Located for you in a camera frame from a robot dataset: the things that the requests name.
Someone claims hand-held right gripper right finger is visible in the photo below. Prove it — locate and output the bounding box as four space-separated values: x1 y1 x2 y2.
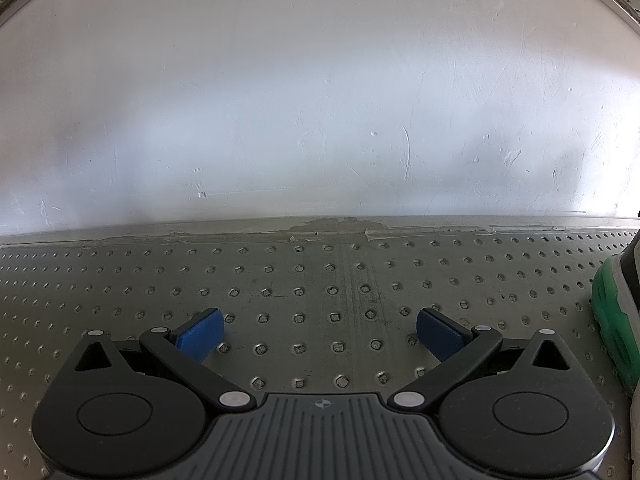
387 307 593 415

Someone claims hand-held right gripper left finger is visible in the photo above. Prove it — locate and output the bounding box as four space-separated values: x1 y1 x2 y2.
50 308 257 415

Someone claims green black sneaker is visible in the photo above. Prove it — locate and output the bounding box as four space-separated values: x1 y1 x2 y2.
590 230 640 441

